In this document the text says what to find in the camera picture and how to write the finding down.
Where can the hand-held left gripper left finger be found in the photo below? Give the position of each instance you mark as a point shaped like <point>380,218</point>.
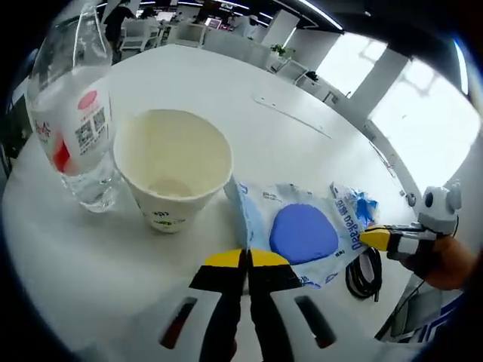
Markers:
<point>219,301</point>

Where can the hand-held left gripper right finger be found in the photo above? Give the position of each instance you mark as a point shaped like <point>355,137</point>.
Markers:
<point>271,309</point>

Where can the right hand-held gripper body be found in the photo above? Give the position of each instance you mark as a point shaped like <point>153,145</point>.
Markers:
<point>441,207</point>

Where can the blue white packet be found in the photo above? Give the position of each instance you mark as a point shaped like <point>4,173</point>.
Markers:
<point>354,203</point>

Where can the light blue wipes packet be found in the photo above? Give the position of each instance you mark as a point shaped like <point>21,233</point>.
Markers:
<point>302,234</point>

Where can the white paper cup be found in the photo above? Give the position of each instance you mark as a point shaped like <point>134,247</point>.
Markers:
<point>170,151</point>

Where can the clear plastic water bottle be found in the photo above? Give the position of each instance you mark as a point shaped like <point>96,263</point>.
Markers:
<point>75,151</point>

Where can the person's right hand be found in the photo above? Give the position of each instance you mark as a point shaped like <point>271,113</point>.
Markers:
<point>445,264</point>

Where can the small dark table device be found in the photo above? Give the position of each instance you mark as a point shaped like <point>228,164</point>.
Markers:
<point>411,198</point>

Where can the grey mesh office chair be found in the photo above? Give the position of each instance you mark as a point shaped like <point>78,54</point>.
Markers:
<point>411,313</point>

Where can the large bright window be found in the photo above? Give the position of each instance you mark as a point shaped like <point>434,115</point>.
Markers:
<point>430,120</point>

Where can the narrow bright window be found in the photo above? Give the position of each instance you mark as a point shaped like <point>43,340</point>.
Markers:
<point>351,60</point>

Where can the green potted plant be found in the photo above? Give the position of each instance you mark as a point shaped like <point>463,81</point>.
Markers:
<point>283,50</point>

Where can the white desk partition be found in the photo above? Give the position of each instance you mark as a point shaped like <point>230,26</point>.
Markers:
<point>237,53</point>

